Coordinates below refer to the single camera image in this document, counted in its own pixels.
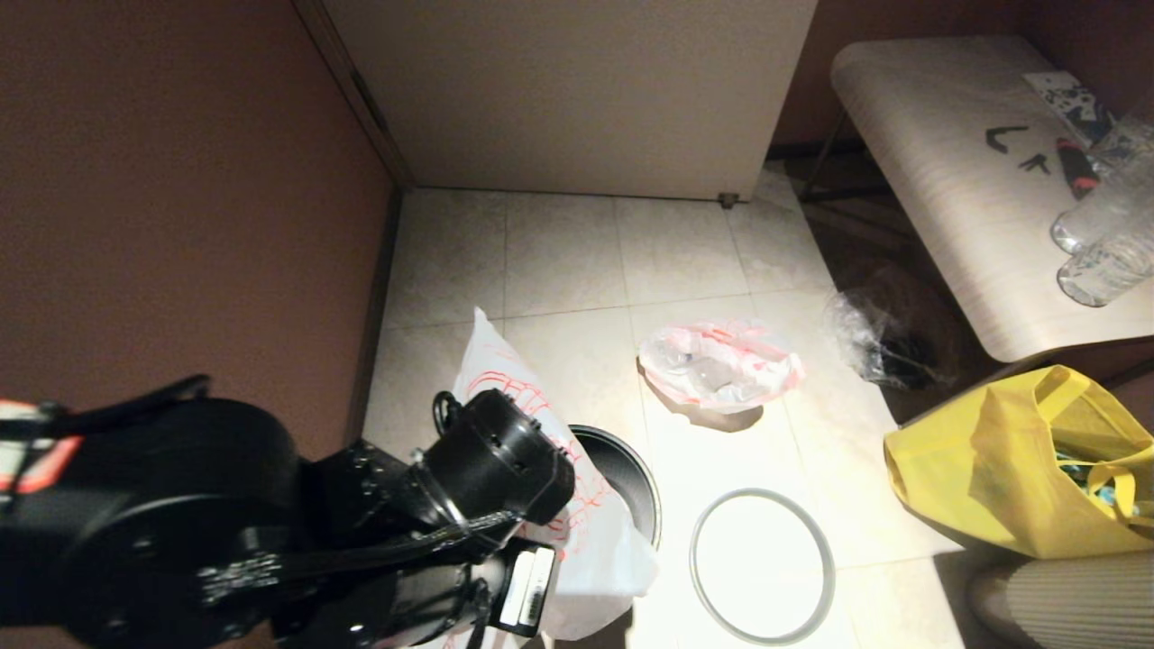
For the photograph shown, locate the black trash bin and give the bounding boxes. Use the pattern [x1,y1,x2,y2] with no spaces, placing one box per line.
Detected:
[566,424,664,551]

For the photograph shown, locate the red-printed plastic bag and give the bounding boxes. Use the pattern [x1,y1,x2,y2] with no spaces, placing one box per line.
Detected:
[449,306,661,643]

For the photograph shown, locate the grey bin rim ring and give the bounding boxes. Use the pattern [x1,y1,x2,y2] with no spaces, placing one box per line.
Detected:
[689,487,836,646]

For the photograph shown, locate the red-printed bag holding bottles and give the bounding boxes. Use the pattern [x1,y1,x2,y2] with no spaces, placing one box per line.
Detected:
[637,319,807,415]

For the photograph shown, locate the yellow fabric tote bag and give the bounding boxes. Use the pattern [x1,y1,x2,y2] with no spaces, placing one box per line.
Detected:
[883,364,1154,561]

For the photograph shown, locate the small black lamp box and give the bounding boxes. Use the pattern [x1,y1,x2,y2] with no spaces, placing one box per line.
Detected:
[494,539,558,639]

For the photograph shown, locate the clear crushed plastic bottle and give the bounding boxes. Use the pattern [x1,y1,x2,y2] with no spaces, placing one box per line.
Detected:
[653,337,701,371]

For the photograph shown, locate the white cabinet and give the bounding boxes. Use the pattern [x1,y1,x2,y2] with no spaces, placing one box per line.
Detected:
[323,0,822,210]

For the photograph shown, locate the crumpled clear plastic wrap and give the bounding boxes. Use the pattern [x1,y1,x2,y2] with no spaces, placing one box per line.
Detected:
[824,288,939,391]

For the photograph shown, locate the white wood-grain table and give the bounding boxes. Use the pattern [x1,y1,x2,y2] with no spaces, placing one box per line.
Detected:
[801,35,1154,364]

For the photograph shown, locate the beige ribbed cylinder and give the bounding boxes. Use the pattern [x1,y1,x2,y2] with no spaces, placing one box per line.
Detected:
[968,551,1154,649]

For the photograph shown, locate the teal printed packet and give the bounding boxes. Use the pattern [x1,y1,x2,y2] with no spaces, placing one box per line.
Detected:
[1054,445,1154,529]

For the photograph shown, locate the clear plastic water bottle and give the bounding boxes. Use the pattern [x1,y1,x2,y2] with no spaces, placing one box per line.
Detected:
[1049,97,1154,256]
[1057,229,1154,310]

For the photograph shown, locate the red and black tool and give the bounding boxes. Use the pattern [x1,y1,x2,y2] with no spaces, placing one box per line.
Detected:
[1056,139,1104,202]

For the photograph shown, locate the blue printed paper sheet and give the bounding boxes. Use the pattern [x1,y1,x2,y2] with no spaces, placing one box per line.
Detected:
[1022,69,1129,151]

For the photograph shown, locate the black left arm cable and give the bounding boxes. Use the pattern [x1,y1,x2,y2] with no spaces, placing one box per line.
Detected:
[36,374,214,435]

